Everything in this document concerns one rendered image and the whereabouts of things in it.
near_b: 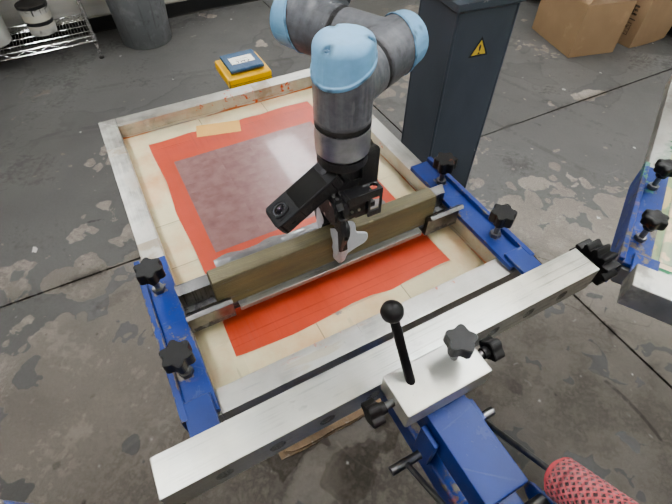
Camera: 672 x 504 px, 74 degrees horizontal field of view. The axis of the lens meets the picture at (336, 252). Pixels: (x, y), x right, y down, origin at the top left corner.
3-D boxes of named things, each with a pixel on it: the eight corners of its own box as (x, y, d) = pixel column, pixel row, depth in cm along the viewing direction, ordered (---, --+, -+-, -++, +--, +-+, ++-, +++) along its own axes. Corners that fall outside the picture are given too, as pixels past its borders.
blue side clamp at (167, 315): (146, 286, 79) (132, 262, 74) (174, 276, 80) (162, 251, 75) (194, 441, 62) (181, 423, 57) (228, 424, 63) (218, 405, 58)
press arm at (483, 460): (396, 390, 61) (400, 375, 57) (431, 371, 63) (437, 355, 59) (477, 517, 51) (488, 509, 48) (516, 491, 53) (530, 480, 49)
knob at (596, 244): (549, 269, 77) (566, 240, 71) (572, 257, 78) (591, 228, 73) (582, 300, 72) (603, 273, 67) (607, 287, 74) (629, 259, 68)
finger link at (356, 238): (372, 261, 75) (371, 218, 69) (341, 274, 73) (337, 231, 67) (363, 251, 77) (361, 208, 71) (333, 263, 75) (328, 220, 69)
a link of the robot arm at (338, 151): (330, 146, 54) (302, 113, 59) (330, 175, 57) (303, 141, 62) (382, 129, 56) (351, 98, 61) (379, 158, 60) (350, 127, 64)
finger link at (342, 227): (352, 254, 69) (349, 208, 63) (343, 257, 69) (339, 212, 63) (338, 238, 72) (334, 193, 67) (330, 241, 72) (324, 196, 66)
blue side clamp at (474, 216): (406, 188, 96) (410, 162, 90) (425, 181, 97) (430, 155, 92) (500, 289, 79) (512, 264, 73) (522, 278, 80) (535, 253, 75)
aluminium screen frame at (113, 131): (104, 136, 106) (97, 122, 103) (322, 78, 123) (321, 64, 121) (200, 437, 61) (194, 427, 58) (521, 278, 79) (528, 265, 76)
